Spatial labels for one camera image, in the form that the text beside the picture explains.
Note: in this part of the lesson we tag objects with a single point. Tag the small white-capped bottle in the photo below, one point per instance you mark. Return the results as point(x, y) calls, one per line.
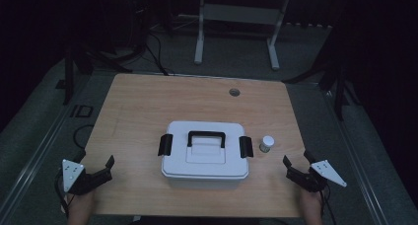
point(266, 143)

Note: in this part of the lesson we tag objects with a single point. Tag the white metal desk frame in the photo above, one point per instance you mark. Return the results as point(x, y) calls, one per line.
point(241, 14)

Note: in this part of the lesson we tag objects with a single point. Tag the metal floor rail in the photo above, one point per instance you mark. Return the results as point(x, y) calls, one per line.
point(358, 165)
point(36, 149)

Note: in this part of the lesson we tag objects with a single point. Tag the person's right hand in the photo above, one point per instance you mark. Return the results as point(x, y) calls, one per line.
point(311, 203)

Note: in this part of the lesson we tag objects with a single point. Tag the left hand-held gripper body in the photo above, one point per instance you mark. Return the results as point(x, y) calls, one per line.
point(82, 182)

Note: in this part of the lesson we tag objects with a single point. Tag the person's left hand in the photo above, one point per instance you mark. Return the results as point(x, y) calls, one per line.
point(80, 203)

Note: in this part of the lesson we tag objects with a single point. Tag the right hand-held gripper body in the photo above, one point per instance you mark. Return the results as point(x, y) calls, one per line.
point(309, 180)

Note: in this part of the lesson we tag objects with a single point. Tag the dark equipment rack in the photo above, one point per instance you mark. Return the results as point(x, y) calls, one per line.
point(139, 17)

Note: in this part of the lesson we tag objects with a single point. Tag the black metal stand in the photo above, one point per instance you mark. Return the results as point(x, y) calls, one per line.
point(338, 90)
point(70, 73)

